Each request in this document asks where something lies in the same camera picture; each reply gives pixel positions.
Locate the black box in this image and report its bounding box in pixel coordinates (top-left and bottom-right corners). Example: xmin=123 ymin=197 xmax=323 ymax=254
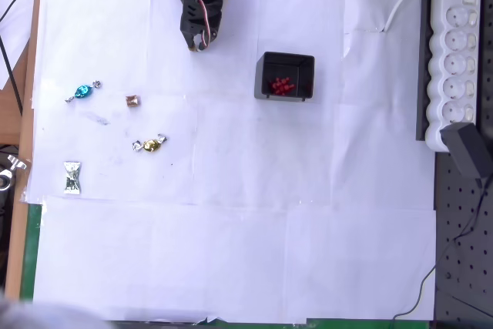
xmin=253 ymin=51 xmax=316 ymax=102

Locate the gold foil candy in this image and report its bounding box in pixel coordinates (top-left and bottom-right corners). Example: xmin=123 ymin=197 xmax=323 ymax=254
xmin=131 ymin=133 xmax=169 ymax=154

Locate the blue foil candy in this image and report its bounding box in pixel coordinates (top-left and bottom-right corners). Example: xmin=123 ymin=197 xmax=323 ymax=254
xmin=64 ymin=79 xmax=103 ymax=104

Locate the white paper table cover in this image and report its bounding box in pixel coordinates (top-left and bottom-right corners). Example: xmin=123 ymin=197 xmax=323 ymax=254
xmin=25 ymin=0 xmax=438 ymax=323

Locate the silver green snack packet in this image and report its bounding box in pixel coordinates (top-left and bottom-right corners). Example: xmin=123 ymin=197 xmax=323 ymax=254
xmin=62 ymin=160 xmax=83 ymax=196

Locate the metal clamp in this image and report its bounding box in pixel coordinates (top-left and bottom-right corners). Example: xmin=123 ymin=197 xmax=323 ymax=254
xmin=0 ymin=154 xmax=32 ymax=191

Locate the black power adapter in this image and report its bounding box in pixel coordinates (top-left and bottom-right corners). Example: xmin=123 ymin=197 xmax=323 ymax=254
xmin=439 ymin=122 xmax=493 ymax=180

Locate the black pegboard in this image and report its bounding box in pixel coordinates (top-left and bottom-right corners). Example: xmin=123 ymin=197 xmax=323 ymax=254
xmin=434 ymin=149 xmax=493 ymax=329

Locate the thin black adapter cable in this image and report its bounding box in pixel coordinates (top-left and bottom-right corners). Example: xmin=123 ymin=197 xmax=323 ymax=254
xmin=388 ymin=176 xmax=493 ymax=329

